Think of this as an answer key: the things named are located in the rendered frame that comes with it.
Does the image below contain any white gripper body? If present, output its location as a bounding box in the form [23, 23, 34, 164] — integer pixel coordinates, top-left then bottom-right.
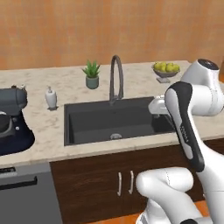
[147, 94, 172, 118]

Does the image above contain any grey fruit bowl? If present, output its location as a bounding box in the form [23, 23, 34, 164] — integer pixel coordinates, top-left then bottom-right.
[151, 68, 180, 84]

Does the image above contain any black sink basin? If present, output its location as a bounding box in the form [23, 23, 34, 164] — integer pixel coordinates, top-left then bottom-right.
[63, 95, 179, 147]

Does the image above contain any dark grey arched tap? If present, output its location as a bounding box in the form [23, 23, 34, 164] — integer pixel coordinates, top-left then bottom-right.
[108, 54, 125, 105]

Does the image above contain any dark brown cupboard door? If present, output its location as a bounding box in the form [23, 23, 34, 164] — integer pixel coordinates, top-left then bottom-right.
[49, 151, 127, 224]
[125, 137, 224, 217]

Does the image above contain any green plant in grey pot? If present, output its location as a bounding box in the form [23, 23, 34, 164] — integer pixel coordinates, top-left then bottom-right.
[81, 59, 102, 90]

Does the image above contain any white soap dispenser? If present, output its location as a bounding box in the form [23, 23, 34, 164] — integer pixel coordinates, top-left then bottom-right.
[44, 85, 59, 111]

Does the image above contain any dark grey stand mixer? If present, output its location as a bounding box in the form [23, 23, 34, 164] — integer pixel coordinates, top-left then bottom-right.
[0, 84, 36, 158]

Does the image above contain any grey dishwasher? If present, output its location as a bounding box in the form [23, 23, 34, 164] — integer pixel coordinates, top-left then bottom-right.
[0, 162, 64, 224]

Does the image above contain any silver cupboard handle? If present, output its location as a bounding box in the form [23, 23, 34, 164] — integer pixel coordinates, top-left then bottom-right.
[128, 170, 135, 195]
[115, 171, 123, 197]

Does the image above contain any black dishwasher handle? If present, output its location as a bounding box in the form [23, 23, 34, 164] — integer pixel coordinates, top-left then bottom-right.
[0, 176, 39, 192]

